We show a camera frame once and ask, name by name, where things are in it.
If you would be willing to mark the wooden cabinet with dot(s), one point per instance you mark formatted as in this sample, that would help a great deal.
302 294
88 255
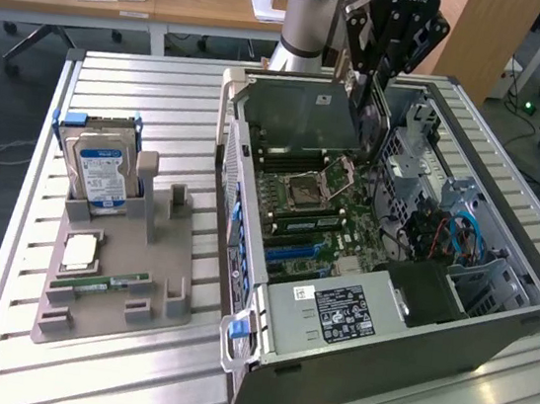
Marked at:
486 36

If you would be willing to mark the grey parts rack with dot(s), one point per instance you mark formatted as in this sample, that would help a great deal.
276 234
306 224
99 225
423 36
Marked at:
106 310

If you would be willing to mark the green motherboard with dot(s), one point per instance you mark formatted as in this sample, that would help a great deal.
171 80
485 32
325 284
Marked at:
352 223

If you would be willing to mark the CPU socket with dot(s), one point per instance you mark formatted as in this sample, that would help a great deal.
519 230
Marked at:
305 189

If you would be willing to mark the white paper stack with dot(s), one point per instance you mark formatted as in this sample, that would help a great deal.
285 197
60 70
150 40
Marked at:
266 4

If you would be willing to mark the small silver heatsink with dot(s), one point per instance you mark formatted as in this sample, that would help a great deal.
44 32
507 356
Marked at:
348 266

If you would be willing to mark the black office chair base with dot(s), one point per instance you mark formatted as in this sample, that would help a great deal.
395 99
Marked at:
37 39

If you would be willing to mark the metal disk bay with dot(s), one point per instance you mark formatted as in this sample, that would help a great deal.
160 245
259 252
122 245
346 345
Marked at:
498 287

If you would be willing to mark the hard disk with blue label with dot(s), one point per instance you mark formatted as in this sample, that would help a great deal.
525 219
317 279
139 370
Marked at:
101 180

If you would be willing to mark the device with green light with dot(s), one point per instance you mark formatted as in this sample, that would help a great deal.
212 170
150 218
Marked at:
529 106

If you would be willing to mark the green RAM stick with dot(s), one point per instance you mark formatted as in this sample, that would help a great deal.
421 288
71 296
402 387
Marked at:
100 281

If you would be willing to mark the blue case latch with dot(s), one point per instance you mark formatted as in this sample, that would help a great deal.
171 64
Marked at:
236 330

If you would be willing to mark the perforated metal drive cage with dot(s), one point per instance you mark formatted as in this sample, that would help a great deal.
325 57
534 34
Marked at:
402 179

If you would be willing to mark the hard disk with blue rails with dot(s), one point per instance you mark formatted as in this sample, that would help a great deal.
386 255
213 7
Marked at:
100 132

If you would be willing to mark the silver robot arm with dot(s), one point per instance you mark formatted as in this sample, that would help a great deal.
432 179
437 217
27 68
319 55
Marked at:
305 27

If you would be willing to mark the grey power supply unit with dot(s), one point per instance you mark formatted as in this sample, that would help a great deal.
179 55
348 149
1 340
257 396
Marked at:
293 325

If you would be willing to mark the open grey PC case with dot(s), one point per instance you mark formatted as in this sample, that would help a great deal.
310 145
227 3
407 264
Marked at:
376 375

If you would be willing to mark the blue slot clip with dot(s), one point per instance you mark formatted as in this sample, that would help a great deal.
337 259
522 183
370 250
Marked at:
236 212
241 234

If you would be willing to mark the black fan shroud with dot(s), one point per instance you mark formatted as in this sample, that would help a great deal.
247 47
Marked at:
425 292

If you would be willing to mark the wooden desk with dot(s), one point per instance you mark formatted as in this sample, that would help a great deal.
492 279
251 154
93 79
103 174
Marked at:
201 6

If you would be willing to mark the graphics card with black shroud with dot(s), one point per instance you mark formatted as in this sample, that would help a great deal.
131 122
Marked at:
375 131

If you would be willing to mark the black power connector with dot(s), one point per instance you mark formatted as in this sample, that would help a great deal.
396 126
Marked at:
418 231

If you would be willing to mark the silver CPU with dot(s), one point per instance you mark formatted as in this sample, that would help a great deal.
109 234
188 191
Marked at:
80 253

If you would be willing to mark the blue expansion slot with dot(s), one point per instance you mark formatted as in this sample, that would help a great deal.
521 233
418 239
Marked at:
290 253

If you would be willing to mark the metal socket cover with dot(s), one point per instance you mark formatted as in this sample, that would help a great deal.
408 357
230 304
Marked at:
339 172

